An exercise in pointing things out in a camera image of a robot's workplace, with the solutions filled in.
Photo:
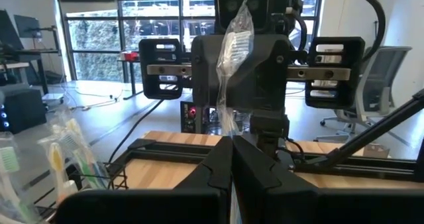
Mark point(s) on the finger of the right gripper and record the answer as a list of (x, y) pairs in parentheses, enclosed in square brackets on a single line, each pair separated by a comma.
[(144, 58), (357, 94)]

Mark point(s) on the black computer with blue lights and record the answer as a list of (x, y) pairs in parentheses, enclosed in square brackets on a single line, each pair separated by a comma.
[(23, 109)]

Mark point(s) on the blue grey monitor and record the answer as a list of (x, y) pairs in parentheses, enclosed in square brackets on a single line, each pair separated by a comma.
[(28, 25)]

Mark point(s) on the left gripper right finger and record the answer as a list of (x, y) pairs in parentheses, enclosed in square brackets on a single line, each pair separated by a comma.
[(255, 174)]

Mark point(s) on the black monitor panel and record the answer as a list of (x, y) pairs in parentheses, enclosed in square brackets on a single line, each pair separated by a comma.
[(6, 32)]

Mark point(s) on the yellow toothbrush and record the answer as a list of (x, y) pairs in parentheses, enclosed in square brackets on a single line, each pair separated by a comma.
[(56, 157)]

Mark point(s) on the black computer tower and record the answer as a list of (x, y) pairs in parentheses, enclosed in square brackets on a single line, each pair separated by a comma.
[(192, 116)]

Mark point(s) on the small red object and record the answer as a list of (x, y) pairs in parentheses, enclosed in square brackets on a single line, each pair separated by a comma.
[(130, 55)]

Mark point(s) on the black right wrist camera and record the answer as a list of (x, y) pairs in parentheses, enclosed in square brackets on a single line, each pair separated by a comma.
[(261, 15)]

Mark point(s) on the wooden top desk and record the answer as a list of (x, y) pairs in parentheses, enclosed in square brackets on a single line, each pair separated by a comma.
[(20, 56)]

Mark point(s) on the grey office chair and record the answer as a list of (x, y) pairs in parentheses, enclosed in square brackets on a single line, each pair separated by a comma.
[(381, 85)]

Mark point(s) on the black legged table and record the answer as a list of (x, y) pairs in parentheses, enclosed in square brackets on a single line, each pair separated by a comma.
[(132, 78)]

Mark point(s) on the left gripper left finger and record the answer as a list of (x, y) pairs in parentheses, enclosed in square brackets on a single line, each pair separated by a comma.
[(218, 171)]

